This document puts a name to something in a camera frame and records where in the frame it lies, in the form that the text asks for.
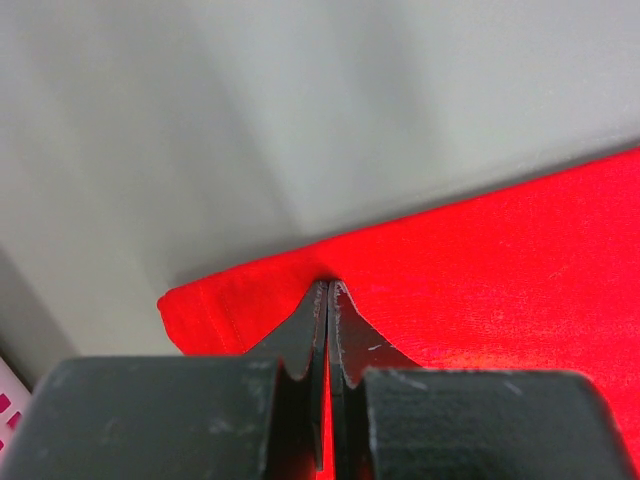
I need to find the white plastic laundry basket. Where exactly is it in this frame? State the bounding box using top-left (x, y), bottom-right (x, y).
top-left (0, 359), bottom-right (31, 455)

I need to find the red t shirt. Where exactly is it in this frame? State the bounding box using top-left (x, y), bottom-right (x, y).
top-left (157, 150), bottom-right (639, 457)

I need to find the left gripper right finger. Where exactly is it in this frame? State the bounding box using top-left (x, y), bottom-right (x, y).
top-left (327, 281), bottom-right (425, 479)

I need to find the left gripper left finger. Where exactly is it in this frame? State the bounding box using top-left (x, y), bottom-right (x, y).
top-left (246, 281), bottom-right (328, 473)

